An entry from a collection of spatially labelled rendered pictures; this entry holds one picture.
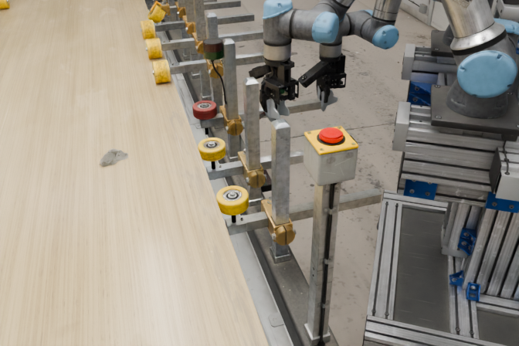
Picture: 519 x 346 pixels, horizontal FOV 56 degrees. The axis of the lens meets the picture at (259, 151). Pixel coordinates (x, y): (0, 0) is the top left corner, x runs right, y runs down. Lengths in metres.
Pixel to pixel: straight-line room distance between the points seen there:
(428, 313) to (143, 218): 1.14
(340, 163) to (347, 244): 1.62
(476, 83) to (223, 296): 0.71
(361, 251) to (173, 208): 1.36
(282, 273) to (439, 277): 0.90
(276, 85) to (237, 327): 0.67
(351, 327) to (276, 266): 0.84
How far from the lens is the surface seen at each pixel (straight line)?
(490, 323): 1.97
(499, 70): 1.16
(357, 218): 2.56
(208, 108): 1.60
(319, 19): 1.24
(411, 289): 1.98
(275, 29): 1.27
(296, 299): 1.24
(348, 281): 2.25
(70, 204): 1.28
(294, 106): 1.71
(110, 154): 1.41
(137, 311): 0.99
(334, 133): 0.81
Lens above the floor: 1.64
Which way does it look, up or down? 33 degrees down
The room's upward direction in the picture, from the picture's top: 1 degrees counter-clockwise
